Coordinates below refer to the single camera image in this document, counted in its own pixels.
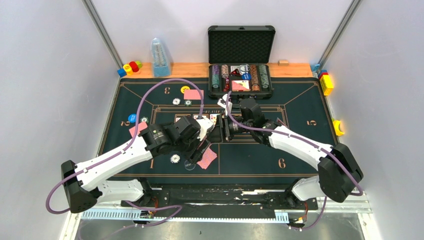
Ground orange chip row in case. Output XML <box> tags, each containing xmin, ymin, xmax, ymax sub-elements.
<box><xmin>250</xmin><ymin>65</ymin><xmax>260</xmax><ymax>91</ymax></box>

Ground small wooden block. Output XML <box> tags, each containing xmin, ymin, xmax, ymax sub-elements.
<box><xmin>278</xmin><ymin>59</ymin><xmax>290</xmax><ymax>66</ymax></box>

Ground red-backed cards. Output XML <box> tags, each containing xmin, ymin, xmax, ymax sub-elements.
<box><xmin>129</xmin><ymin>121</ymin><xmax>148</xmax><ymax>137</ymax></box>

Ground playing card deck in case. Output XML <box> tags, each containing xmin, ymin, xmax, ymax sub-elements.
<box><xmin>231</xmin><ymin>80</ymin><xmax>251</xmax><ymax>92</ymax></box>

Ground red triangular all-in marker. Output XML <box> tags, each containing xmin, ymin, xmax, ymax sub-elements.
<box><xmin>277</xmin><ymin>118</ymin><xmax>287</xmax><ymax>127</ymax></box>

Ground clear dealer button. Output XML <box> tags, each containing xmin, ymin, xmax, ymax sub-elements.
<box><xmin>184</xmin><ymin>162</ymin><xmax>196</xmax><ymax>171</ymax></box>

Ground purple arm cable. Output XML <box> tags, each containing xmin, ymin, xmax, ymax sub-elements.
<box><xmin>225</xmin><ymin>91</ymin><xmax>364</xmax><ymax>231</ymax></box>
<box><xmin>45</xmin><ymin>78</ymin><xmax>205</xmax><ymax>229</ymax></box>

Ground green toy block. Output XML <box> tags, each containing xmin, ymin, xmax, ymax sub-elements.
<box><xmin>135</xmin><ymin>60</ymin><xmax>143</xmax><ymax>69</ymax></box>

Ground yellow toy cylinder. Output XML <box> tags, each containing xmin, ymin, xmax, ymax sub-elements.
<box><xmin>122</xmin><ymin>64</ymin><xmax>134</xmax><ymax>75</ymax></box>

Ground white-blue poker chip stack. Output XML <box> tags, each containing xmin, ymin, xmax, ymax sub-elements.
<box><xmin>170</xmin><ymin>154</ymin><xmax>181</xmax><ymax>164</ymax></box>

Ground yellow curved toy piece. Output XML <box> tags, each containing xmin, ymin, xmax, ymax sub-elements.
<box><xmin>332</xmin><ymin>119</ymin><xmax>345</xmax><ymax>137</ymax></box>

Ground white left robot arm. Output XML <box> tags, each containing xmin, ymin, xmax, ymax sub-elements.
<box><xmin>61</xmin><ymin>116</ymin><xmax>214</xmax><ymax>214</ymax></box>

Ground blue toy cube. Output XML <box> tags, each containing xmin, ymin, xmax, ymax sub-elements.
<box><xmin>117</xmin><ymin>68</ymin><xmax>127</xmax><ymax>78</ymax></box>

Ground red toy cylinder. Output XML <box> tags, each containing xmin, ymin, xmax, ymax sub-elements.
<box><xmin>128</xmin><ymin>61</ymin><xmax>140</xmax><ymax>73</ymax></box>

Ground yellow toy block right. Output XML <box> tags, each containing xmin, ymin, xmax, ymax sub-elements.
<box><xmin>318</xmin><ymin>70</ymin><xmax>334</xmax><ymax>96</ymax></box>

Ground purple-green chip row in case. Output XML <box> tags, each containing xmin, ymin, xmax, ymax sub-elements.
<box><xmin>211</xmin><ymin>65</ymin><xmax>221</xmax><ymax>89</ymax></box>

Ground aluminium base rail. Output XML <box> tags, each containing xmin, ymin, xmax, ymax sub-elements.
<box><xmin>79</xmin><ymin>186</ymin><xmax>372</xmax><ymax>224</ymax></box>

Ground black poker chip case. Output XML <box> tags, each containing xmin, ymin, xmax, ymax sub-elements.
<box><xmin>207</xmin><ymin>25</ymin><xmax>276</xmax><ymax>100</ymax></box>

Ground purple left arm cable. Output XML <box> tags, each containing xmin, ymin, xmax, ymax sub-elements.
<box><xmin>45</xmin><ymin>78</ymin><xmax>205</xmax><ymax>229</ymax></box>

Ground yellow big blind button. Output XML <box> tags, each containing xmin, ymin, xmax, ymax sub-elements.
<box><xmin>180</xmin><ymin>86</ymin><xmax>191</xmax><ymax>94</ymax></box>

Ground blue button in case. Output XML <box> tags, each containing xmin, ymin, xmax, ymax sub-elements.
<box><xmin>241</xmin><ymin>73</ymin><xmax>252</xmax><ymax>80</ymax></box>

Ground red-backed card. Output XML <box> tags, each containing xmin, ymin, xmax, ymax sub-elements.
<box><xmin>183</xmin><ymin>89</ymin><xmax>204</xmax><ymax>100</ymax></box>
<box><xmin>197</xmin><ymin>147</ymin><xmax>218</xmax><ymax>170</ymax></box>

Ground pink-white chip row in case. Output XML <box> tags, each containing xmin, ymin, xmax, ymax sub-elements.
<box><xmin>221</xmin><ymin>64</ymin><xmax>229</xmax><ymax>79</ymax></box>

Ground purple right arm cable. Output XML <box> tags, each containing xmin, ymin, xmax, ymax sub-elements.
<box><xmin>225</xmin><ymin>91</ymin><xmax>364</xmax><ymax>231</ymax></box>

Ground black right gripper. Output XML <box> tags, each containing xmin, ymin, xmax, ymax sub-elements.
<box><xmin>207</xmin><ymin>113</ymin><xmax>253</xmax><ymax>144</ymax></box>

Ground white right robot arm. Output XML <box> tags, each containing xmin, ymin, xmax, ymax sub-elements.
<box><xmin>207</xmin><ymin>94</ymin><xmax>364</xmax><ymax>209</ymax></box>

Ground blue small blind button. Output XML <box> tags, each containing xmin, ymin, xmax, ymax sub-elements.
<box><xmin>127</xmin><ymin>113</ymin><xmax>137</xmax><ymax>123</ymax></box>

